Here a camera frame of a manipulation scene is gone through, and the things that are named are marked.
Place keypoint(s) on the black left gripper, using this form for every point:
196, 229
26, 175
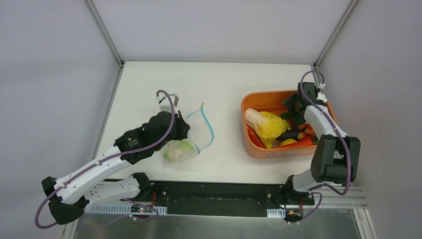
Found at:
181, 128

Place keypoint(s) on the yellow banana toy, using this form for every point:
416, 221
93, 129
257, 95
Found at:
287, 142

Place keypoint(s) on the white cauliflower toy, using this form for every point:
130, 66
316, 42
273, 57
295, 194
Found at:
179, 150

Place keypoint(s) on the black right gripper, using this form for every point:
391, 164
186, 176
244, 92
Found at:
295, 100

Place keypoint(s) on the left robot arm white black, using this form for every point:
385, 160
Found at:
69, 197

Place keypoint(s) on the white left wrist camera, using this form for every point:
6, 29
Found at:
164, 103

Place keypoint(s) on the orange carrot toy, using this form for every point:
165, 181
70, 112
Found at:
304, 142

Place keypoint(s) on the orange plastic basket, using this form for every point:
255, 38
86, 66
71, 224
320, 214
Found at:
270, 102

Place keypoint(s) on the red yellow peach toy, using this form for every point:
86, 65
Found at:
302, 136

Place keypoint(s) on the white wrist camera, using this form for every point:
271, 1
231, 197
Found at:
164, 103
320, 94

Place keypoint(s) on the clear zip top bag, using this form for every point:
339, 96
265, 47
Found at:
201, 133

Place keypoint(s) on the dark purple eggplant toy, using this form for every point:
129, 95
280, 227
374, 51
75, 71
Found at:
289, 134

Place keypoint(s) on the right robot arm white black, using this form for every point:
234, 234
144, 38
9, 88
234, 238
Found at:
335, 159

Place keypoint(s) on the green cucumber toy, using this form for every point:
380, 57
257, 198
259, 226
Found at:
287, 115

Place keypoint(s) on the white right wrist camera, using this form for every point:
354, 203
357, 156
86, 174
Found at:
320, 94

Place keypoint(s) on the yellow napa cabbage toy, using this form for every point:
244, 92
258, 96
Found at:
266, 125

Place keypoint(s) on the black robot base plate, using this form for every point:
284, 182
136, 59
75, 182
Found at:
222, 199

